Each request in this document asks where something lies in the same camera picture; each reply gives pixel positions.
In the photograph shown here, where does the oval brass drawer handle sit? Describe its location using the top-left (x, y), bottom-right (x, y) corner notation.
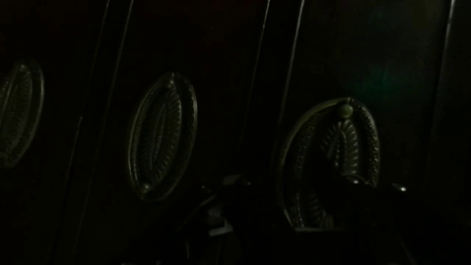
top-left (125, 71), bottom-right (200, 202)
top-left (0, 58), bottom-right (46, 170)
top-left (274, 96), bottom-right (384, 233)

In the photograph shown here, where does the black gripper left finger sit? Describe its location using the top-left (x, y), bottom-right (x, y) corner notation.
top-left (196, 174), bottom-right (266, 265)

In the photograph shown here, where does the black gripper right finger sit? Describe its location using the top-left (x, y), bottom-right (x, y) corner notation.
top-left (343, 179), bottom-right (446, 265)

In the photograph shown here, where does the dark wooden secretary desk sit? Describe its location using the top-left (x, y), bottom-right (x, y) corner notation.
top-left (0, 0), bottom-right (471, 265)

